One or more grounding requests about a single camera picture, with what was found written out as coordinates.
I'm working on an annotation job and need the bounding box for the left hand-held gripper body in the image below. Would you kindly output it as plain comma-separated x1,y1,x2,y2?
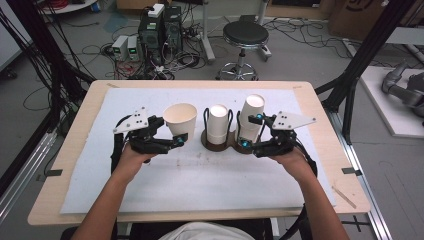
113,107,158,155

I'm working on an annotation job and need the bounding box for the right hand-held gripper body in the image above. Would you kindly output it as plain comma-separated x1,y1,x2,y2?
254,111,317,158

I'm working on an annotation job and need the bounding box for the stack of white paper cups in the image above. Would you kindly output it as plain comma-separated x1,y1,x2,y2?
236,126,262,148
206,104,230,145

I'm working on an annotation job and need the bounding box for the single white paper cup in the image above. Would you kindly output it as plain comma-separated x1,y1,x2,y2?
238,94,266,134
162,102,198,143

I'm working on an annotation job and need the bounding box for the person's right hand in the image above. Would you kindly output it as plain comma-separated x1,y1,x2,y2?
268,146,316,185

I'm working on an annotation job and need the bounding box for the person's left hand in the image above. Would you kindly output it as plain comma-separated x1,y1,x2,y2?
111,143,158,185

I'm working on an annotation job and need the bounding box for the white table mat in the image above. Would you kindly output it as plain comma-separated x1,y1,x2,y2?
59,87,337,215

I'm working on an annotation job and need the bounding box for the grey bench power supply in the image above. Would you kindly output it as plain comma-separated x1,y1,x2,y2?
127,35,142,62
111,35,130,62

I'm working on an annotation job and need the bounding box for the black computer tower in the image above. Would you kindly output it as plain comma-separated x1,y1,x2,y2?
163,5,184,52
138,13,166,65

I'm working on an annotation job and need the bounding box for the black round stool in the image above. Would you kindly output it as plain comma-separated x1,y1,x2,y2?
215,20,272,81

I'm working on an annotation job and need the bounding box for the person's white shirt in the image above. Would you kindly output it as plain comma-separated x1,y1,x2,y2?
158,221,258,240

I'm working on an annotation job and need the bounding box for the thin wooden stick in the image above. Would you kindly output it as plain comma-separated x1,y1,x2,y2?
331,185,358,210

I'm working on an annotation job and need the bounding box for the white platform board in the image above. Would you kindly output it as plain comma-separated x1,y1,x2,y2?
359,64,424,140

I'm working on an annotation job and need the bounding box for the white box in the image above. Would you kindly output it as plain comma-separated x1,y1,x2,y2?
147,3,166,19

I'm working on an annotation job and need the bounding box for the brown cardboard box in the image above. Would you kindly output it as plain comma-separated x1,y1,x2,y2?
328,0,391,42

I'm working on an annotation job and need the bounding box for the round white table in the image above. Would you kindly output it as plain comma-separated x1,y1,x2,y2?
41,0,100,16

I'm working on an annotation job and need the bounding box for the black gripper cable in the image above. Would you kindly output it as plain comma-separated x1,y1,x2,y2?
110,114,133,174
294,138,318,178

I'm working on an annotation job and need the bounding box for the tangle of floor cables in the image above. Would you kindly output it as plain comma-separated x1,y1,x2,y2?
79,43,205,81

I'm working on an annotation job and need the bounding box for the aluminium rail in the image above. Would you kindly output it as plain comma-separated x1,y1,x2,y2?
0,129,58,222
326,109,395,240

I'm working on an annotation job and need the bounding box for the black metal frame stand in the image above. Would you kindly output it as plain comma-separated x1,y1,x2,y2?
0,0,96,188
314,0,407,145

